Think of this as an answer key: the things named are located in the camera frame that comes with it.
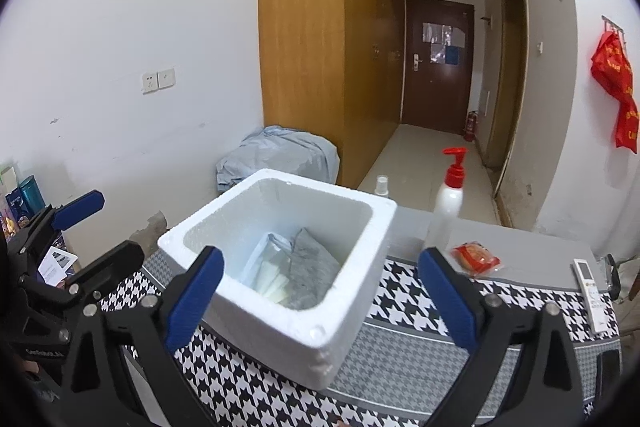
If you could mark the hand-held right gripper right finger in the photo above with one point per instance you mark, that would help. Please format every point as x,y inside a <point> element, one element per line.
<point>447,297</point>

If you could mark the wooden wardrobe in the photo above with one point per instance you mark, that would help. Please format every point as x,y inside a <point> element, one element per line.
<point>320,57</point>

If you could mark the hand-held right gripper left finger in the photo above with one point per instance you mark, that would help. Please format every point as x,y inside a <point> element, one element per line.
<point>195,297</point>

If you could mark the white wall socket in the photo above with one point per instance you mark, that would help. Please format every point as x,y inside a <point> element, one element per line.
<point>149,83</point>

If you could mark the red fire extinguisher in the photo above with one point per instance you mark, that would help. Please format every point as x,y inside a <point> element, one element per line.
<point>471,127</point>

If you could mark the light blue cloth pile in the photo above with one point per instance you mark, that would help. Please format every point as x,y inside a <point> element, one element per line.
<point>280,157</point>

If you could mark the white foam box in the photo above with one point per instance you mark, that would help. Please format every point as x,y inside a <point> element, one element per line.
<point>345,307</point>

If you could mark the teal bottle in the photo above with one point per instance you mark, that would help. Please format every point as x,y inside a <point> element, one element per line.
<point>32,194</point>

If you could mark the clear bag with black item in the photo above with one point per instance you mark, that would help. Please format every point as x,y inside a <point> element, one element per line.
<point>614,274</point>

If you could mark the white remote control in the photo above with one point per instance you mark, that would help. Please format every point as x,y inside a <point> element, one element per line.
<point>594,294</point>

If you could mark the white paper leaflet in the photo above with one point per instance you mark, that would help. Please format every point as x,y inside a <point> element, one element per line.
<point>57,264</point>

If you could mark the long red plastic bag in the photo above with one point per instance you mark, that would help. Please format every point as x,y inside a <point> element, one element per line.
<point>629,124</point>

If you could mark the red snack packet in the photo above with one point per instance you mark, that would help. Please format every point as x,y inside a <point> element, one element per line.
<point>475,258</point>

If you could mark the white pump bottle red cap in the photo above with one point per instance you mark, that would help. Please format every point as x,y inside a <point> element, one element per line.
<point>450,202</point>

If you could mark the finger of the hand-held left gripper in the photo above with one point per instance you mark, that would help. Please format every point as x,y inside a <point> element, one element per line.
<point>77,207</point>
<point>110,263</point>

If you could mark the metal wall hook rack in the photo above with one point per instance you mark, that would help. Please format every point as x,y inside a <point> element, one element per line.
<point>612,25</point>

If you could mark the small clear spray bottle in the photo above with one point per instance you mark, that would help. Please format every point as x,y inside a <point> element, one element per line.
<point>382,185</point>

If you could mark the dark brown door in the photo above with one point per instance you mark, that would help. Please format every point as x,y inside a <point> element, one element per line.
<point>435,92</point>

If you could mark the taped paper notices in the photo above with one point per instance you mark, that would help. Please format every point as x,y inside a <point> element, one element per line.
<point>442,39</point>

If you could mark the crumpled red plastic bag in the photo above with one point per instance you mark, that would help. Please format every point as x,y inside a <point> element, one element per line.
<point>612,67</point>

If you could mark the houndstooth tablecloth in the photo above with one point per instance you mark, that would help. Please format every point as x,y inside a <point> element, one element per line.
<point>410,357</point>

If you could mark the wooden doorway frame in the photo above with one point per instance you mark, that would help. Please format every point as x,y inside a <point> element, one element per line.
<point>510,72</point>

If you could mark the dark blue box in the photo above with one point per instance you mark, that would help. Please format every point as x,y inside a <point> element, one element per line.
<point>16,212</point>

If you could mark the grey felt cloth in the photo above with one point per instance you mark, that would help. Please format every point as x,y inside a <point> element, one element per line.
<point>312,272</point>

